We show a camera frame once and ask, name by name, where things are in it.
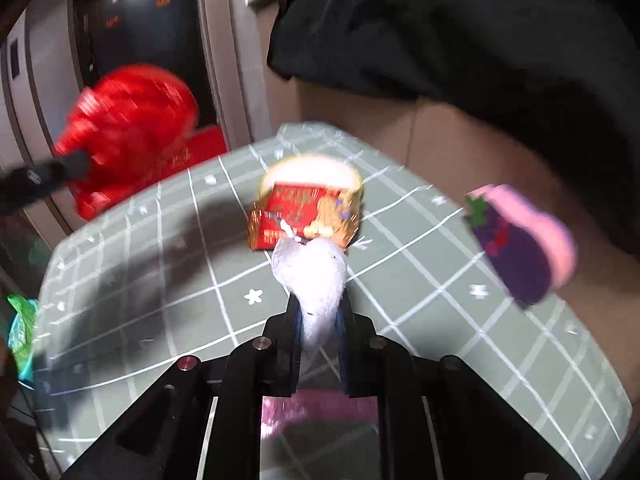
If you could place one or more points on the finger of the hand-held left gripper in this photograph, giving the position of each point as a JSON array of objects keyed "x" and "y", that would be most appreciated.
[{"x": 40, "y": 177}]

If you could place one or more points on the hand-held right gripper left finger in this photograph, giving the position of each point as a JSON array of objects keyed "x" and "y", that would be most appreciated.
[{"x": 292, "y": 350}]

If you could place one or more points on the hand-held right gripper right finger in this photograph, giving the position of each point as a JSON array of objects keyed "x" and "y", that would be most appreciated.
[{"x": 350, "y": 350}]

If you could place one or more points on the red dotted paper cup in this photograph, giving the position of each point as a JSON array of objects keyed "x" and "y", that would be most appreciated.
[{"x": 130, "y": 125}]

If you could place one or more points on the red gold snack wrapper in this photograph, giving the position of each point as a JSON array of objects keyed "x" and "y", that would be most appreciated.
[{"x": 305, "y": 210}]

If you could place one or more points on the green checked tablecloth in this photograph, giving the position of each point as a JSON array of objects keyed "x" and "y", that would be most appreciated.
[{"x": 425, "y": 310}]

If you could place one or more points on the green plastic bag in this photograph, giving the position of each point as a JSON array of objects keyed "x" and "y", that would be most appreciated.
[{"x": 21, "y": 332}]

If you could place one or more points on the red doormat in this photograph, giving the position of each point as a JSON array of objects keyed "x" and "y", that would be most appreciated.
[{"x": 207, "y": 145}]

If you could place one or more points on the black door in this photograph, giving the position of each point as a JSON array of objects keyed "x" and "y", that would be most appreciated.
[{"x": 135, "y": 25}]

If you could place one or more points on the pink paper cup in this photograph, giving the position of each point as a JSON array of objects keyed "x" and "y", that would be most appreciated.
[{"x": 520, "y": 255}]

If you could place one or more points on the black fabric bag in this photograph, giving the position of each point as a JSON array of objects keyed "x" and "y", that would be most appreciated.
[{"x": 450, "y": 35}]

